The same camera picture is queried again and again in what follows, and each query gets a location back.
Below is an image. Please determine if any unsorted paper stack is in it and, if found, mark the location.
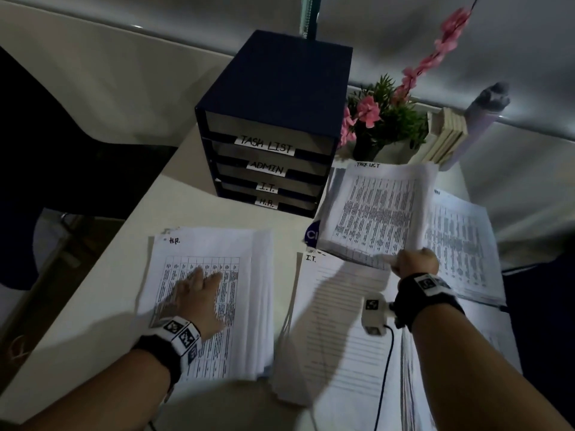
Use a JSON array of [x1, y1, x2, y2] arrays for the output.
[[136, 226, 276, 383]]

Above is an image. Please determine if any black chair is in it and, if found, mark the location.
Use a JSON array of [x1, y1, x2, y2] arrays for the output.
[[0, 47, 178, 292]]

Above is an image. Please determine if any black wristband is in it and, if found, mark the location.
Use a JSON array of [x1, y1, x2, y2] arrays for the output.
[[131, 316, 202, 387], [393, 272, 466, 332]]

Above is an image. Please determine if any black plant pot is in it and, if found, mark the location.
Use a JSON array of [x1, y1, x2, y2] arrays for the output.
[[352, 138, 383, 162]]

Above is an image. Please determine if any person's left forearm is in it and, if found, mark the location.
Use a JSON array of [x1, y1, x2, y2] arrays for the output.
[[17, 348, 173, 431]]

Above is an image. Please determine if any black camera cable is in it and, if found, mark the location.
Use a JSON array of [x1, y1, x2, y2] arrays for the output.
[[373, 325, 396, 431]]

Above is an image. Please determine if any person's right forearm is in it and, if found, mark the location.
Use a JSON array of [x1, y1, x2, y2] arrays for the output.
[[411, 303, 575, 431]]

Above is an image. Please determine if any black left wristband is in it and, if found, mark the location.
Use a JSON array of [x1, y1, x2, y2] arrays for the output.
[[131, 316, 202, 387]]

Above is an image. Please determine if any black right wristband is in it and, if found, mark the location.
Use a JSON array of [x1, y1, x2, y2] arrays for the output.
[[393, 272, 466, 332]]

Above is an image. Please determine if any person's right hand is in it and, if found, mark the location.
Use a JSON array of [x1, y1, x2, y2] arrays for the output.
[[388, 247, 440, 279]]

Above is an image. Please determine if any green artificial plant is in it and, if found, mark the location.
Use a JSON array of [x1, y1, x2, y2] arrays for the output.
[[340, 75, 430, 151]]

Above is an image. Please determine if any person's left hand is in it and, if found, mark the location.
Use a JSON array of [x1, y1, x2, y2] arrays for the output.
[[168, 266, 225, 342]]

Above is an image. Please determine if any navy blue drawer organizer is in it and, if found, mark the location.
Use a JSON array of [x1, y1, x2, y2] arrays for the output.
[[195, 30, 353, 219]]

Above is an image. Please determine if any grey water bottle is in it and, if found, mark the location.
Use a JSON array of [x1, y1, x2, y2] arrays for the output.
[[440, 81, 511, 172]]

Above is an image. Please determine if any tall pink blossom branch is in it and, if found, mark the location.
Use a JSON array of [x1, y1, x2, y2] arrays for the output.
[[389, 0, 482, 105]]

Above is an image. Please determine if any teal partition post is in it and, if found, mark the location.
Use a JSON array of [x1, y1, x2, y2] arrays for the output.
[[299, 0, 322, 41]]

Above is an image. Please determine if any grey metal frame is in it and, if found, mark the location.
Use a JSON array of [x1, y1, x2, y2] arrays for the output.
[[0, 210, 86, 351]]

